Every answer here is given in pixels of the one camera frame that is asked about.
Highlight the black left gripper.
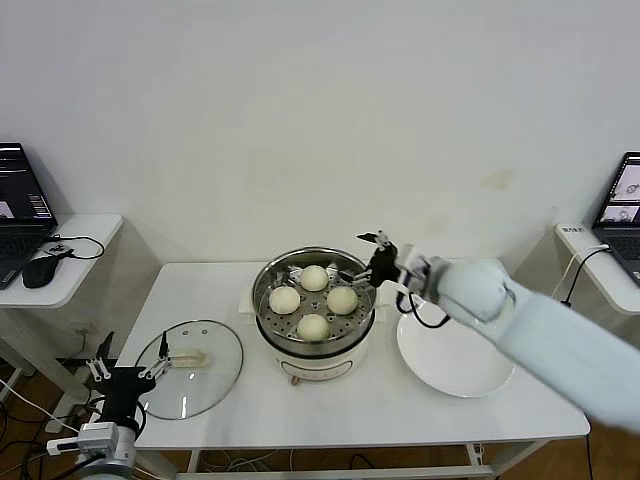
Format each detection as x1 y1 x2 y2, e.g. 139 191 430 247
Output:
84 330 175 429

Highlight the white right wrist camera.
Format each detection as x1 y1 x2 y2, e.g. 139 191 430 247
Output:
397 243 432 290

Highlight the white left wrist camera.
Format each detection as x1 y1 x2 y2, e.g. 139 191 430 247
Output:
47 423 120 457

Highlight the white laptop cable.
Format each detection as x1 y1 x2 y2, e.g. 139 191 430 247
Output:
559 243 607 301

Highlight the white floor cable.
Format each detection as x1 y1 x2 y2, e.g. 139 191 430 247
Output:
0 375 84 437

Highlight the white side table rounded corner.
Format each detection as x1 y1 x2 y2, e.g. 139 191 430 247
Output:
0 213 125 407

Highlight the cream electric cooker base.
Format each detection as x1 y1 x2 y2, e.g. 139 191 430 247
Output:
254 309 375 387

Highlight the grey laptop with white cable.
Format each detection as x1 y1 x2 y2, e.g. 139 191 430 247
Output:
591 151 640 290

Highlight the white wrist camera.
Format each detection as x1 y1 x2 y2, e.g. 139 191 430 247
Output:
397 243 432 290
47 423 120 457

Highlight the white floor power strip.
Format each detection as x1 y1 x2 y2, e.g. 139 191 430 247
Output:
44 413 85 434

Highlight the black laptop with pink windows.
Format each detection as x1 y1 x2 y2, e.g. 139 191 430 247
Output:
0 141 60 290

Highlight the white round plate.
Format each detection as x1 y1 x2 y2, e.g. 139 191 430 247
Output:
396 299 516 400

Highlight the black cable with adapter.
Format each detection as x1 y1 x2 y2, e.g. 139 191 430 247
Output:
562 247 612 307

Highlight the white steamed baozi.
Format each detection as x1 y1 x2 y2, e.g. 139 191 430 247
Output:
299 264 330 293
326 285 360 316
297 313 331 344
268 285 302 316

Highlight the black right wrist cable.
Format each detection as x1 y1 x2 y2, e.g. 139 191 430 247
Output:
397 287 451 330

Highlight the round glass pot lid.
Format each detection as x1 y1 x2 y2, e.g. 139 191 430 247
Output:
134 319 245 420

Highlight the white side table with label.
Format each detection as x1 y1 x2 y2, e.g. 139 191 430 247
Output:
553 222 640 334

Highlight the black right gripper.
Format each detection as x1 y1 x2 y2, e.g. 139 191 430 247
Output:
340 229 402 288

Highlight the black computer mouse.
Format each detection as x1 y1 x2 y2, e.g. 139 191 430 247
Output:
22 255 63 289

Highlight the black usb hub cable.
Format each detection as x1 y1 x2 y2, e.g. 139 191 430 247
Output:
52 233 107 260

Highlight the stainless steel steamer pot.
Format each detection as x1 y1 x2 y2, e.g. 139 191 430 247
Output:
239 247 395 354

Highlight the white main table frame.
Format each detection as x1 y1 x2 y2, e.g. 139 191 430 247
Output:
134 439 551 480

